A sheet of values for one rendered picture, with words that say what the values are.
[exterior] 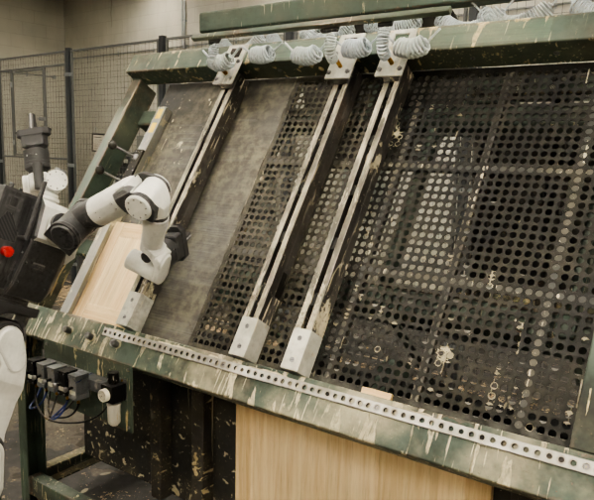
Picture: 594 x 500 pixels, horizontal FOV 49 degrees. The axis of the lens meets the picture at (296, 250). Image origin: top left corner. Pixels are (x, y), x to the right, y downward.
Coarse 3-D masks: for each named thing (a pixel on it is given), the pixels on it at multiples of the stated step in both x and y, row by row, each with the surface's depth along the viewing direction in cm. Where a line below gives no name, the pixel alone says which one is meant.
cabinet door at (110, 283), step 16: (128, 224) 260; (112, 240) 260; (128, 240) 256; (112, 256) 256; (96, 272) 256; (112, 272) 252; (128, 272) 247; (96, 288) 252; (112, 288) 248; (128, 288) 243; (80, 304) 252; (96, 304) 248; (112, 304) 244; (112, 320) 239
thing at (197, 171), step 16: (208, 48) 248; (240, 64) 256; (224, 80) 256; (240, 80) 260; (224, 96) 258; (240, 96) 261; (224, 112) 255; (208, 128) 254; (224, 128) 255; (208, 144) 249; (192, 160) 249; (208, 160) 250; (192, 176) 245; (208, 176) 251; (176, 192) 246; (192, 192) 245; (176, 208) 241; (192, 208) 246; (144, 288) 231; (128, 304) 231; (144, 304) 232; (128, 320) 227; (144, 320) 233
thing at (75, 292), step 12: (168, 108) 280; (156, 120) 278; (168, 120) 281; (156, 132) 276; (144, 144) 275; (156, 144) 277; (144, 156) 272; (144, 168) 273; (108, 228) 262; (96, 240) 262; (96, 252) 258; (84, 264) 259; (84, 276) 255; (72, 288) 256; (72, 300) 252
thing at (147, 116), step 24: (144, 120) 296; (432, 144) 213; (240, 264) 228; (240, 288) 230; (288, 288) 213; (576, 288) 169; (432, 312) 184; (480, 312) 177; (504, 336) 176; (552, 336) 165; (576, 336) 162
